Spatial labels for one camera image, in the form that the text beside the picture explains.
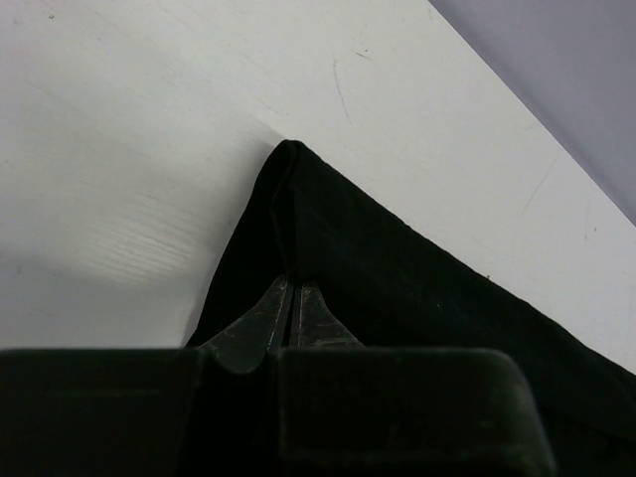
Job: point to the black t-shirt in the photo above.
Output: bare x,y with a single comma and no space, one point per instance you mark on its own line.
392,287

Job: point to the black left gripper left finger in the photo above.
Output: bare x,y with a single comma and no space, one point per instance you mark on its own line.
243,345

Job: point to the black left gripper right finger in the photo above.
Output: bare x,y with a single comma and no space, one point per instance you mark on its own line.
312,324

